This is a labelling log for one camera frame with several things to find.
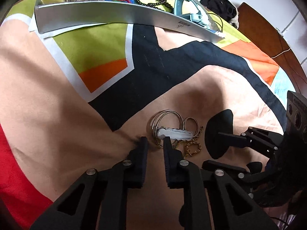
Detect clear plastic hair clip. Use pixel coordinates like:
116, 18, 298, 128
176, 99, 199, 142
156, 128, 194, 141

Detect silver bangle rings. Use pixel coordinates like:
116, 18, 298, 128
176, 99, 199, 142
149, 109, 201, 149

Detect colourful cartoon bedspread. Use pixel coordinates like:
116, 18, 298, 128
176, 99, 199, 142
1, 0, 295, 229

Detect brown wooden headboard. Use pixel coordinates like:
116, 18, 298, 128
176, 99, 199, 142
238, 2, 307, 96

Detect pile of black clothes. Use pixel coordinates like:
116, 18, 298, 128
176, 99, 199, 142
200, 0, 239, 29

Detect silver cartoon tray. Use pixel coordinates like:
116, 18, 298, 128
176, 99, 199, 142
34, 0, 224, 43

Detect gold chain bracelet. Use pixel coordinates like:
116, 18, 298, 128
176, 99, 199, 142
172, 125, 205, 159

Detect white charging cable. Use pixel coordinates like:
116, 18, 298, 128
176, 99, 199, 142
271, 27, 292, 59

